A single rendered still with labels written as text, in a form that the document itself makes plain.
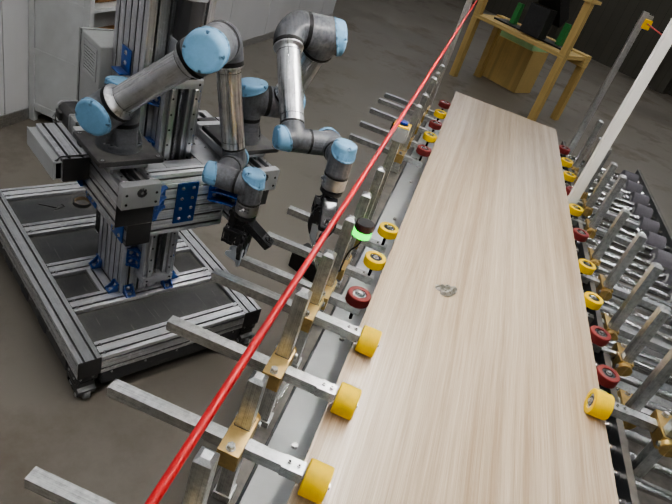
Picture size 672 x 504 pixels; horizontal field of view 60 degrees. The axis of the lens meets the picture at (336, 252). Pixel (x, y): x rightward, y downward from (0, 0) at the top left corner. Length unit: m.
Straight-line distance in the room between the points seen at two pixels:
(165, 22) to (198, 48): 0.52
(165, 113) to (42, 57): 2.25
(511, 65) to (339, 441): 8.42
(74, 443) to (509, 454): 1.59
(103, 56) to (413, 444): 1.75
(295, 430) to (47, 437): 1.06
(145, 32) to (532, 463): 1.78
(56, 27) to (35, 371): 2.32
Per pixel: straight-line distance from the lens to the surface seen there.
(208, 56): 1.68
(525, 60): 9.39
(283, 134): 1.74
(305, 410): 1.87
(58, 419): 2.55
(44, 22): 4.31
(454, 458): 1.57
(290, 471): 1.31
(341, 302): 1.92
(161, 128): 2.24
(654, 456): 2.02
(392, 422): 1.56
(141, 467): 2.42
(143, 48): 2.19
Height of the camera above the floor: 2.00
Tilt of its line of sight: 32 degrees down
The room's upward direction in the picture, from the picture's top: 19 degrees clockwise
